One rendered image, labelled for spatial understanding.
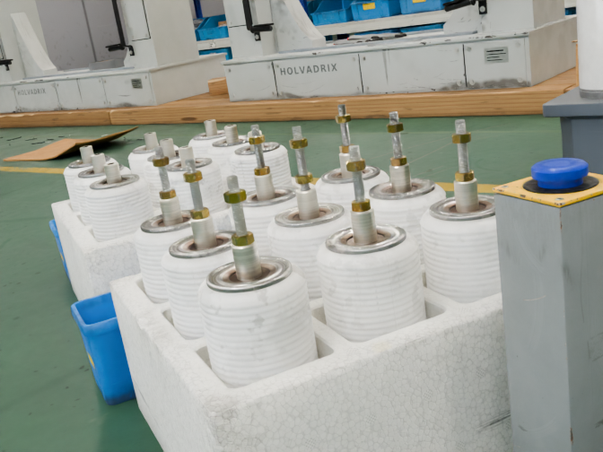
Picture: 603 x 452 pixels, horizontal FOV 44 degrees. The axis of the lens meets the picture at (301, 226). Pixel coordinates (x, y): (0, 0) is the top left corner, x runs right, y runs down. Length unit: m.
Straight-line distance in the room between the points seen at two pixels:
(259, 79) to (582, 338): 2.84
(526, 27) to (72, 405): 2.08
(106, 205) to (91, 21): 7.05
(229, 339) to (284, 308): 0.05
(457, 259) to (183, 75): 3.36
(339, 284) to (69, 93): 3.85
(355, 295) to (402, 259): 0.05
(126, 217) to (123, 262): 0.07
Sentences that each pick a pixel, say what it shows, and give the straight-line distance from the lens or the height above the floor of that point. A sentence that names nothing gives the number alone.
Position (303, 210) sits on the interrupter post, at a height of 0.26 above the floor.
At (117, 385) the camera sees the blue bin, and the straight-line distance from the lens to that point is 1.03.
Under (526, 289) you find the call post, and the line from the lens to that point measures 0.59.
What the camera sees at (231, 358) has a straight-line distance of 0.63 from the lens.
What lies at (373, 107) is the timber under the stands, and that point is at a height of 0.05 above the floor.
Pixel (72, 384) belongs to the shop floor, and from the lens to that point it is 1.13.
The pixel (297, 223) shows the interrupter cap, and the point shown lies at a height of 0.26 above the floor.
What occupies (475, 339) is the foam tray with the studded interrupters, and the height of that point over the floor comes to 0.16.
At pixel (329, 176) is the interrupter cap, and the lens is 0.94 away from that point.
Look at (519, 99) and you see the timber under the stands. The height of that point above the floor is 0.05.
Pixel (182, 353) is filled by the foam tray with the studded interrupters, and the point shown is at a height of 0.18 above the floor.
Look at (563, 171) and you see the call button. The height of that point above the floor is 0.33.
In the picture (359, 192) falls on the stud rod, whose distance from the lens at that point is 0.67.
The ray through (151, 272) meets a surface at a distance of 0.85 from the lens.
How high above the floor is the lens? 0.47
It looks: 17 degrees down
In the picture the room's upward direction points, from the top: 9 degrees counter-clockwise
